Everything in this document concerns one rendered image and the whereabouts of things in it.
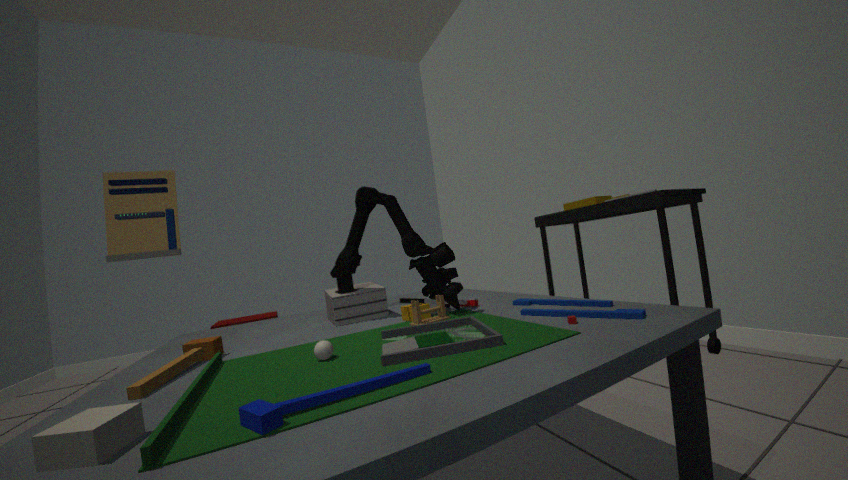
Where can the green flat mat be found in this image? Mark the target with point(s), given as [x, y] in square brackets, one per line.
[275, 376]

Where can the white golf ball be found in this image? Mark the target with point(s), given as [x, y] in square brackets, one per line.
[323, 350]

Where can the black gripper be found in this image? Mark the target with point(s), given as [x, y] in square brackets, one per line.
[436, 285]

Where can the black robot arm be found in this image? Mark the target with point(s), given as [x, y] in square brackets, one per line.
[349, 258]

